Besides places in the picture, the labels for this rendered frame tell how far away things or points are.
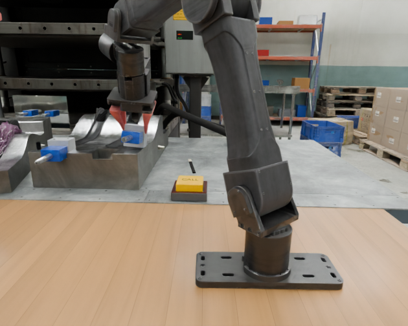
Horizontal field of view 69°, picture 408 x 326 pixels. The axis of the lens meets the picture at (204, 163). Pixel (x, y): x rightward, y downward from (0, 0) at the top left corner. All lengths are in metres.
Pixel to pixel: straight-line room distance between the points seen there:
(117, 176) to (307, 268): 0.47
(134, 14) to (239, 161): 0.34
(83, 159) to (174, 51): 0.93
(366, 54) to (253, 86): 7.52
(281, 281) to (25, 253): 0.39
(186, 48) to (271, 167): 1.21
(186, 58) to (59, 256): 1.20
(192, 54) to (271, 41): 5.92
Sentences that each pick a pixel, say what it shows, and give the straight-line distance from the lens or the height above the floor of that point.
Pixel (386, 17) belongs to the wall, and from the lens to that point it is 8.08.
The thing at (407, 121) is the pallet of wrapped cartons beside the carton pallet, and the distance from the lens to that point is 4.44.
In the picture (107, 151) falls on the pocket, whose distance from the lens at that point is 0.78.
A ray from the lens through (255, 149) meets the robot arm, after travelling 0.38.
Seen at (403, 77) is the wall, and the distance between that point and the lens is 8.24.
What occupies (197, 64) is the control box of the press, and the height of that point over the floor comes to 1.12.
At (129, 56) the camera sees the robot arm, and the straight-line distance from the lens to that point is 0.65.
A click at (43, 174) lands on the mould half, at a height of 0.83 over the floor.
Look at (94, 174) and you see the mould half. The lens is 0.76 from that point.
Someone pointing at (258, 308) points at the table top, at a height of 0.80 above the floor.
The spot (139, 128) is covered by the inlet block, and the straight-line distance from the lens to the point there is 0.75.
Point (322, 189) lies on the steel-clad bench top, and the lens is 0.80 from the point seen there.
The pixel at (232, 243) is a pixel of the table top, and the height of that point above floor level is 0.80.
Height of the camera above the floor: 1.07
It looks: 17 degrees down
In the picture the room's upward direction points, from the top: 1 degrees clockwise
